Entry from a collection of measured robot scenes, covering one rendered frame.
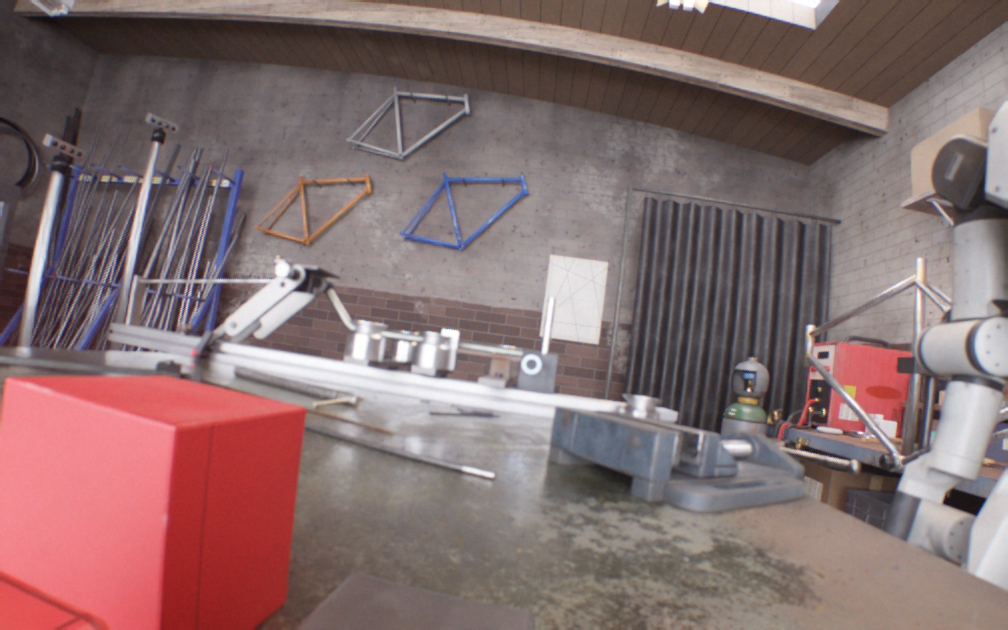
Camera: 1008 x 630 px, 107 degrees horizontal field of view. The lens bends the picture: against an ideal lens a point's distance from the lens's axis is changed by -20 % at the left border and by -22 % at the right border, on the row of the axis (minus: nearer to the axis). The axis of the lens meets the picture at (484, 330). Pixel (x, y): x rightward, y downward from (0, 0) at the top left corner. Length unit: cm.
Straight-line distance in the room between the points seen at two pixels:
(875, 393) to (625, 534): 243
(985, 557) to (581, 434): 50
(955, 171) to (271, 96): 441
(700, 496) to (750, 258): 307
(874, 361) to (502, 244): 238
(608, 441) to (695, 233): 296
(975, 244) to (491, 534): 82
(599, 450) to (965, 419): 64
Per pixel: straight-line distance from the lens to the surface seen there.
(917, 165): 283
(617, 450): 30
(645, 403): 59
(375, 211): 372
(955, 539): 82
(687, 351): 313
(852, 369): 254
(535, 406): 64
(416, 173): 373
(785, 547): 25
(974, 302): 87
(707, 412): 317
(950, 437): 85
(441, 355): 62
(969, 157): 91
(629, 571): 18
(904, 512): 83
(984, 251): 89
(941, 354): 86
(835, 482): 213
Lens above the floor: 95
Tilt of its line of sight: 3 degrees up
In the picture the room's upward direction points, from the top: 8 degrees clockwise
